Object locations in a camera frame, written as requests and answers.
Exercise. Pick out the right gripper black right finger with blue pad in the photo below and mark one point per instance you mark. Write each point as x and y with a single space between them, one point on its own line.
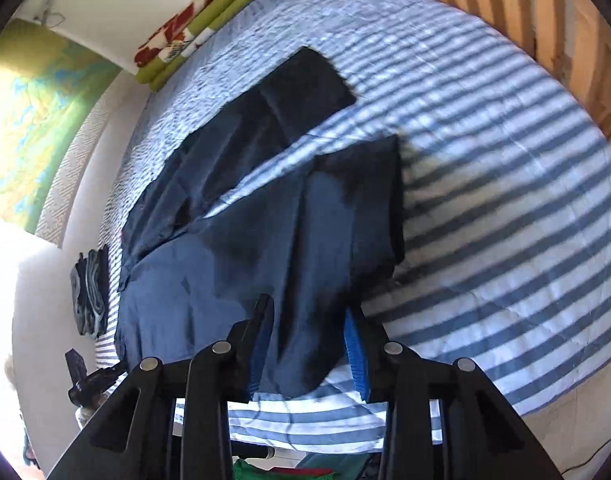
444 421

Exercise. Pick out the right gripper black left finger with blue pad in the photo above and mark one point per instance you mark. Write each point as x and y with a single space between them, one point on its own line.
170 421

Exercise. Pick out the dark navy garment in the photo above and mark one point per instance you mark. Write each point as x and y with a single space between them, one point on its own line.
314 240

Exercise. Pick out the folded clothes stack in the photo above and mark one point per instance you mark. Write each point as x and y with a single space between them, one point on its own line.
89 279

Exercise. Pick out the blue white striped quilt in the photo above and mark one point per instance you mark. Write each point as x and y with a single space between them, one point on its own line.
507 179

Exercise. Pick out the green floral folded blanket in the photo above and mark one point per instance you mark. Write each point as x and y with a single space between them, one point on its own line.
170 46

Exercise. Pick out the green landscape wall scroll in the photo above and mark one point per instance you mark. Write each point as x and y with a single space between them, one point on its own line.
55 98

